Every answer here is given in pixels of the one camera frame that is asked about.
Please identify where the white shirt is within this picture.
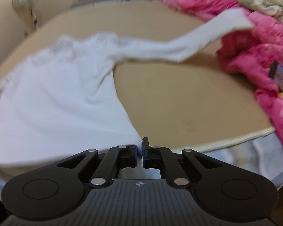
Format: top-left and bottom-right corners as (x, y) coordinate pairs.
(0, 8), (254, 168)

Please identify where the striped bed sheet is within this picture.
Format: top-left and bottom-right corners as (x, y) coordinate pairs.
(0, 131), (283, 190)

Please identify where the tan bed mat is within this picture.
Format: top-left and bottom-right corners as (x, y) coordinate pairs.
(0, 0), (277, 182)

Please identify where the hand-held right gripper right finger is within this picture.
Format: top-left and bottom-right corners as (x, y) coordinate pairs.
(141, 137), (230, 189)

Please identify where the pink printed quilt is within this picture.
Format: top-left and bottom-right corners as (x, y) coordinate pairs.
(159, 0), (283, 154)

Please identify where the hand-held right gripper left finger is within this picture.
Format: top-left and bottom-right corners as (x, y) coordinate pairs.
(51, 145), (142, 189)

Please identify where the white standing fan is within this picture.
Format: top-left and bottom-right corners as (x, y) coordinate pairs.
(12, 0), (41, 31)

